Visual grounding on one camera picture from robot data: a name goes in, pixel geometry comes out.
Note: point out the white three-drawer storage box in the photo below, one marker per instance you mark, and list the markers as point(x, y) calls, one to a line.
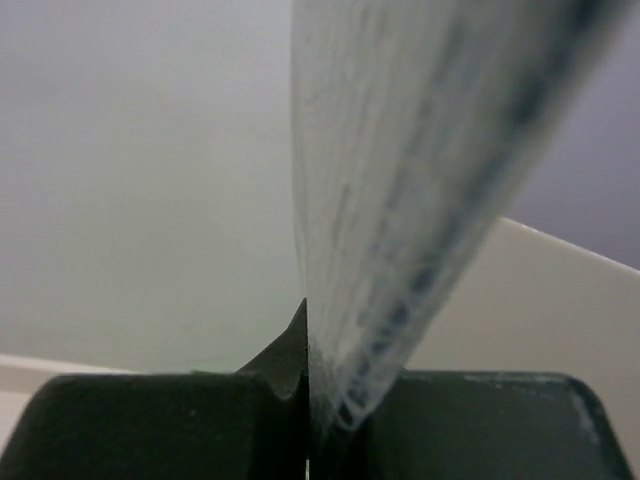
point(530, 301)

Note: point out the clear sleeve with documents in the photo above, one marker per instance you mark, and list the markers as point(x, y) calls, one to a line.
point(413, 123)

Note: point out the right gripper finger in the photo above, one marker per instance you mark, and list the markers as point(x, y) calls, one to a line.
point(280, 440)

